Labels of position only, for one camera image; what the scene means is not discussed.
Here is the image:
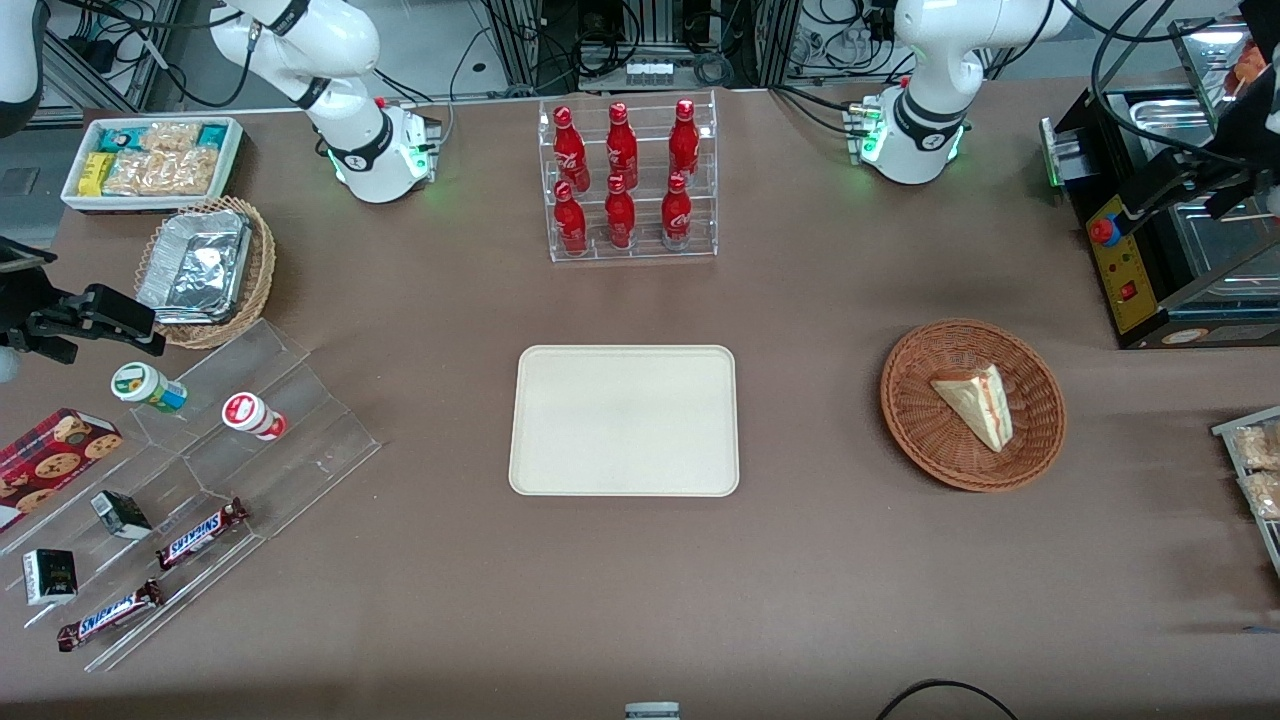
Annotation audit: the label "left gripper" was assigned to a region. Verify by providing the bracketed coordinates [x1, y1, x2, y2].
[1118, 55, 1280, 221]

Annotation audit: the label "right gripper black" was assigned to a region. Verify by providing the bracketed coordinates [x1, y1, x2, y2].
[0, 238, 167, 365]

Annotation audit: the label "triangle sandwich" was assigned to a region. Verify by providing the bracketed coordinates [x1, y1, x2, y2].
[930, 363, 1015, 454]

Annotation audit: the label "light wicker basket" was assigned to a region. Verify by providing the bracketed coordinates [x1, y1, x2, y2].
[134, 195, 277, 350]

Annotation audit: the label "grey metal snack tray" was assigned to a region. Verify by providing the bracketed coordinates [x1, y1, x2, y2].
[1211, 404, 1280, 577]

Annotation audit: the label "brown round wicker basket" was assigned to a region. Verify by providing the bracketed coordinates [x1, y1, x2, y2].
[880, 318, 1068, 493]

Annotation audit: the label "beige rectangular serving tray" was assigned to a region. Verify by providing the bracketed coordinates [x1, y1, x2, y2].
[508, 344, 741, 498]

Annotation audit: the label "large steel pan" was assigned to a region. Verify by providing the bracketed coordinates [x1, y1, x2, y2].
[1168, 195, 1280, 301]

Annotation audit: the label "green label yogurt cup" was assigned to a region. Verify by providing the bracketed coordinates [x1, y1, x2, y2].
[110, 362, 189, 415]

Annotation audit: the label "small steel pan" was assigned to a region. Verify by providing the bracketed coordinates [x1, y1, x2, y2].
[1130, 95, 1216, 161]

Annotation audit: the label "black food warmer machine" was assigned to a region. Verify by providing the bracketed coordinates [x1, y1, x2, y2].
[1039, 15, 1280, 351]

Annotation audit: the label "stacked aluminium foil containers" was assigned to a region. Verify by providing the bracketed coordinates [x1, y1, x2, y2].
[136, 208, 254, 327]

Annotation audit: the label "red cookie box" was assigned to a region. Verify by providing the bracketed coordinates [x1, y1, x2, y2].
[0, 407, 125, 535]

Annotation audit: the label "yellow snack pack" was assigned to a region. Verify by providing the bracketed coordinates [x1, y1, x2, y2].
[77, 151, 117, 199]

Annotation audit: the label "clear rice cracker pack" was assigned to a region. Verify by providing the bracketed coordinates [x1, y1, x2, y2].
[103, 147, 222, 198]
[140, 121, 202, 154]

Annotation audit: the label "red label yogurt cup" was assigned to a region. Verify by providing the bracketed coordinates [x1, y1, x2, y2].
[221, 392, 289, 443]

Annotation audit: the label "small black box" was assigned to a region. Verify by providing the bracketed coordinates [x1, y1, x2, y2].
[90, 489, 154, 542]
[22, 547, 79, 608]

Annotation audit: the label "white snack bin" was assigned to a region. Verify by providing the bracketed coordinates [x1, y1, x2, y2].
[60, 116, 245, 215]

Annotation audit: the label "clear acrylic stepped display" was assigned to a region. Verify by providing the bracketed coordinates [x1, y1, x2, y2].
[0, 318, 383, 674]

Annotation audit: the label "snickers chocolate bar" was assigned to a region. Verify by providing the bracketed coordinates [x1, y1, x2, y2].
[56, 578, 165, 654]
[154, 497, 250, 572]

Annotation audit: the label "red cola bottle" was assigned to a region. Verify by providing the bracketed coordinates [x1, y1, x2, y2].
[605, 102, 640, 191]
[668, 98, 702, 183]
[660, 172, 694, 252]
[552, 106, 592, 193]
[604, 175, 638, 251]
[553, 181, 589, 257]

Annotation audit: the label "clear acrylic bottle rack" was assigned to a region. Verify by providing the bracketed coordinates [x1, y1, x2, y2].
[537, 89, 720, 265]

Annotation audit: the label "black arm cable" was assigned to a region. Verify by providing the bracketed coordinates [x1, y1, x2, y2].
[1058, 0, 1241, 167]

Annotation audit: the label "black table cable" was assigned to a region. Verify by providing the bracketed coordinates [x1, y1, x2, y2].
[877, 679, 1020, 720]

